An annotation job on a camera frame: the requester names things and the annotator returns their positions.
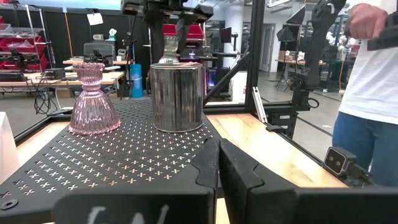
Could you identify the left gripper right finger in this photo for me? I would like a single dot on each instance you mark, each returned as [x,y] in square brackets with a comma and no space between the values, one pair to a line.
[295,208]

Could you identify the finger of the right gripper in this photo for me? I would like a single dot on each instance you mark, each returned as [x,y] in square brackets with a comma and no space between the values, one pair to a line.
[185,31]
[157,34]

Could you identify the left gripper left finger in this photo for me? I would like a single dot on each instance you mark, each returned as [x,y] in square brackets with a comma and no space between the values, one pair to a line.
[140,205]

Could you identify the olive ribbed glass candlestick holder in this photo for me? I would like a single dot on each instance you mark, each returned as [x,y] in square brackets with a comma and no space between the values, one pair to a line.
[170,51]

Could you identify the silver ribbed candle jar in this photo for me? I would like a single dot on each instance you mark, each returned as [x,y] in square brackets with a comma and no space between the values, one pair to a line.
[177,99]

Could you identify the pink ribbed glass candlestick holder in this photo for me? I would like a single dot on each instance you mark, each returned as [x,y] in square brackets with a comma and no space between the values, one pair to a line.
[93,112]

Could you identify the red plastic storage bin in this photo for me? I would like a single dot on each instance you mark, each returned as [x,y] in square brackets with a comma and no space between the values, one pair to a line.
[196,31]

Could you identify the black monitor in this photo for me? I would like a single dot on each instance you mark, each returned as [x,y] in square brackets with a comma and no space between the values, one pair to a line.
[226,35]

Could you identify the teal tissue box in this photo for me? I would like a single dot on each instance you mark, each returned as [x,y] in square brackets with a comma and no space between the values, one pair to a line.
[112,35]

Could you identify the blue plastic barrel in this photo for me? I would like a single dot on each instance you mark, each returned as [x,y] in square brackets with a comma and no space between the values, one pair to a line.
[136,81]

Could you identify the black perforated metal riser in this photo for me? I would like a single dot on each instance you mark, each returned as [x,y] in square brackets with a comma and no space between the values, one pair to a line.
[124,149]

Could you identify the grey office chair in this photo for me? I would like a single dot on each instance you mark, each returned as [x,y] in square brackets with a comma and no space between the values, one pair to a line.
[99,49]

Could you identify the white paper sheet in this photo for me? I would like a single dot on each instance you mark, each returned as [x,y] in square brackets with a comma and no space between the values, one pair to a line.
[94,18]

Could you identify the wooden workbench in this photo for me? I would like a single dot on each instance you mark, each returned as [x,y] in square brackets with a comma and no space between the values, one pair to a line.
[77,79]

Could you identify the black photo softbox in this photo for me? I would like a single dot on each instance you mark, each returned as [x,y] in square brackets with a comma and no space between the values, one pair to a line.
[285,35]

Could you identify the silver aluminium bar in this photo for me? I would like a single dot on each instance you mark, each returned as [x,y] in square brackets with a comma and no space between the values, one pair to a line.
[258,104]

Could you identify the metal shelf with red bins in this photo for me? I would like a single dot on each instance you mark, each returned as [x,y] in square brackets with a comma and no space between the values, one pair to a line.
[37,43]

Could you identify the person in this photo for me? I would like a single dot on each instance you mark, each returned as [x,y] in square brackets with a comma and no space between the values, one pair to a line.
[373,87]

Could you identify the white hexagonal plant pot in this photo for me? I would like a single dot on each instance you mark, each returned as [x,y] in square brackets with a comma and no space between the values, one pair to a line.
[6,149]

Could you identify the person's hand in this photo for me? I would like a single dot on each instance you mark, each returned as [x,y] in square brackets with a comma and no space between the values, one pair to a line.
[365,20]

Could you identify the small black depth camera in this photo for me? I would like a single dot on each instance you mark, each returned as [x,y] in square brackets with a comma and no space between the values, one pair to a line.
[337,160]

